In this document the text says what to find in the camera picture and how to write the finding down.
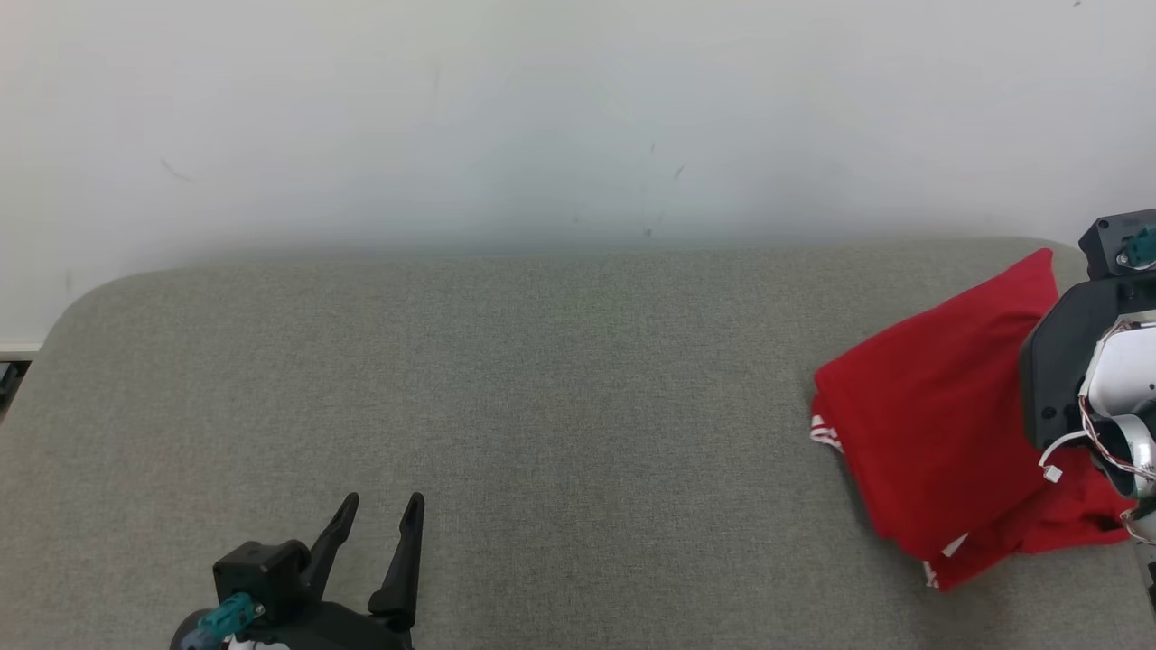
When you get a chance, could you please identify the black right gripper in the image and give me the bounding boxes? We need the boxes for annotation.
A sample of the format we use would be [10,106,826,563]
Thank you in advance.
[1021,275,1156,452]

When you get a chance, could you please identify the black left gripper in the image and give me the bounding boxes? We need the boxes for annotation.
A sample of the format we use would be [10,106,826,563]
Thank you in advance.
[172,493,426,650]

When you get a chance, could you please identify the red white Bulls jersey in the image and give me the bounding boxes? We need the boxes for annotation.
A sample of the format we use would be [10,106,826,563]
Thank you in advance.
[810,248,1089,562]

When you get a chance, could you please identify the red Bulls shorts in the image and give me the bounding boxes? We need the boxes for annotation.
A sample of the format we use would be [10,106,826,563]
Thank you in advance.
[921,447,1141,592]

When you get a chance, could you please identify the thin red white wires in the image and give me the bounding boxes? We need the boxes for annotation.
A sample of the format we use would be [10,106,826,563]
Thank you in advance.
[1039,320,1156,547]

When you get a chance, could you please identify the black cable teal plug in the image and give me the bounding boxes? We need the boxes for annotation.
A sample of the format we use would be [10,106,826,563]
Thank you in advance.
[179,593,266,650]
[1118,226,1156,270]

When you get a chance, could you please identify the dark wall baseboard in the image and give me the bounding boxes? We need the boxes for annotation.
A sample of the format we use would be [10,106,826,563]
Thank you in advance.
[0,343,42,421]

